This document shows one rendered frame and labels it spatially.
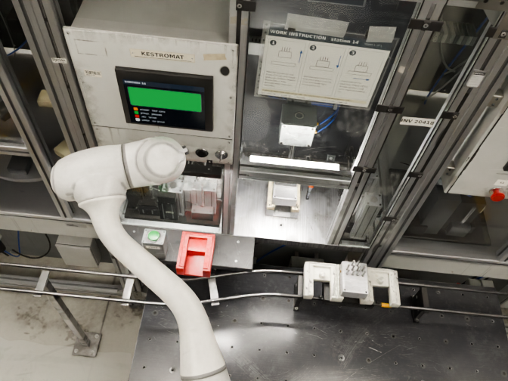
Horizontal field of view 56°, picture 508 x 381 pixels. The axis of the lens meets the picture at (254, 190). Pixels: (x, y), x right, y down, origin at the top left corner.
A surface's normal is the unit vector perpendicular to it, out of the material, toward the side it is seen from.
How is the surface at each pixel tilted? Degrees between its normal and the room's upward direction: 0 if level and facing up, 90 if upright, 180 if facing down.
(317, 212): 0
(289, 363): 0
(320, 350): 0
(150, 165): 42
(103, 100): 90
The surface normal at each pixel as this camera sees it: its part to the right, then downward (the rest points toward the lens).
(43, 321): 0.07, -0.57
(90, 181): 0.09, 0.01
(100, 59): -0.07, 0.81
